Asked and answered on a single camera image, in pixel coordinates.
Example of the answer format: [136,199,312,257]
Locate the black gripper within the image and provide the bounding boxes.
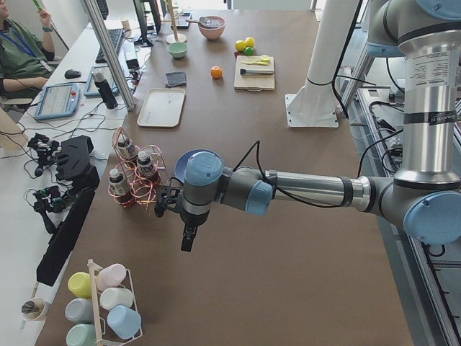
[180,210,210,252]

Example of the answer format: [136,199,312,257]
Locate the orange fruit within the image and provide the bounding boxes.
[210,66,223,79]

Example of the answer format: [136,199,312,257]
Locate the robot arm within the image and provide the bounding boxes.
[177,1,460,251]

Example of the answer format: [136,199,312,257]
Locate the blue plate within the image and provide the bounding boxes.
[174,148,209,183]

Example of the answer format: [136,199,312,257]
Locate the dark drink bottle middle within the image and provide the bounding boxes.
[137,151,156,182]

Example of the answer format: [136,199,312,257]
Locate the dark drink bottle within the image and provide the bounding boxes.
[117,137,137,160]
[109,168,135,208]
[137,151,156,182]

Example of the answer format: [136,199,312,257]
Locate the dark drink bottle lower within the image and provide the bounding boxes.
[109,168,135,208]

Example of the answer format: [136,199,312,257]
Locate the pink cup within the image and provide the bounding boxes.
[96,263,126,290]

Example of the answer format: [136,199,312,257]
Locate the dark drink bottle upper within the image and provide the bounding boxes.
[117,137,137,160]

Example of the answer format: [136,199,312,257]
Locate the white cup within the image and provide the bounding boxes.
[99,288,133,311]

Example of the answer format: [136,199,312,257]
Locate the blue cup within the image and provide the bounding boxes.
[107,305,142,340]

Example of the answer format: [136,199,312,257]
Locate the yellow cup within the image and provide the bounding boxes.
[68,272,91,298]

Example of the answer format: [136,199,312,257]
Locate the cream rabbit tray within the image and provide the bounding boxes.
[137,88,186,128]

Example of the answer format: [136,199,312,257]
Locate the grey cup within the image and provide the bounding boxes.
[65,298,94,324]

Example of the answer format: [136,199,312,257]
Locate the grey folded cloth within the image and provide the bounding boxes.
[165,71,187,87]

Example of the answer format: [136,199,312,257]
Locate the mint green cup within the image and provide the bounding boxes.
[66,324,97,346]

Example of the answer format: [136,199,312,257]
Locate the black thermos bottle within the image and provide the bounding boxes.
[91,69,118,110]

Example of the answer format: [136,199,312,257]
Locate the steel cylinder tool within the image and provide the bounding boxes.
[240,68,274,76]

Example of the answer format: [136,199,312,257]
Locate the wooden cutting board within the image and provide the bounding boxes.
[233,56,275,91]

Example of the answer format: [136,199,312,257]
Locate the teach pendant far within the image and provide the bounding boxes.
[84,65,119,98]

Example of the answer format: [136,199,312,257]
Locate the teach pendant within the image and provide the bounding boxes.
[34,83,80,120]
[84,65,119,98]

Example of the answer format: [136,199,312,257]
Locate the green bowl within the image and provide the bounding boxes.
[167,42,188,58]

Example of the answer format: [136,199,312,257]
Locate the banana peel pieces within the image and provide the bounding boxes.
[241,55,271,66]

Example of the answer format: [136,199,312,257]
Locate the teach pendant near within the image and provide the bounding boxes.
[34,83,80,120]

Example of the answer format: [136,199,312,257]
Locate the green lime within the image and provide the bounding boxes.
[243,46,254,56]

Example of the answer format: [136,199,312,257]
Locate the yellow lemon left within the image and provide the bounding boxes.
[234,40,246,52]

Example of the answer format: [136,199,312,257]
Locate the yellow lemon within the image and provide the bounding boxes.
[234,40,246,52]
[244,37,255,48]

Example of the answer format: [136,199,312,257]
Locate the wooden banana stand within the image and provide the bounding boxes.
[162,0,187,44]

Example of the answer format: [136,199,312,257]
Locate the yellow lemon right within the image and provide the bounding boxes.
[244,37,255,48]

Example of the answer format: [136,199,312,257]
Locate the black computer mouse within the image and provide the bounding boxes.
[64,69,81,79]

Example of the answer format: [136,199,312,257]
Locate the pink bowl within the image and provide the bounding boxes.
[198,16,225,40]

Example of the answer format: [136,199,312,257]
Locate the black keyboard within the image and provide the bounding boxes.
[94,28,125,64]

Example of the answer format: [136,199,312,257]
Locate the seated person green sweater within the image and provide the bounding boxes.
[1,1,55,99]

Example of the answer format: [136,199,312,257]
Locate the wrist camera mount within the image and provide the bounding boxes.
[154,177,184,218]

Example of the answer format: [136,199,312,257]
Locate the copper wire bottle rack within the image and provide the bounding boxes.
[107,127,167,209]

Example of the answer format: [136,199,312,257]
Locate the white wire cup rack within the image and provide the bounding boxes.
[87,259,143,345]

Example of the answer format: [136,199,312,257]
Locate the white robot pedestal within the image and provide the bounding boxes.
[285,0,362,128]

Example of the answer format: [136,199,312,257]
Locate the aluminium frame post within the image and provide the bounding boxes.
[82,0,135,111]

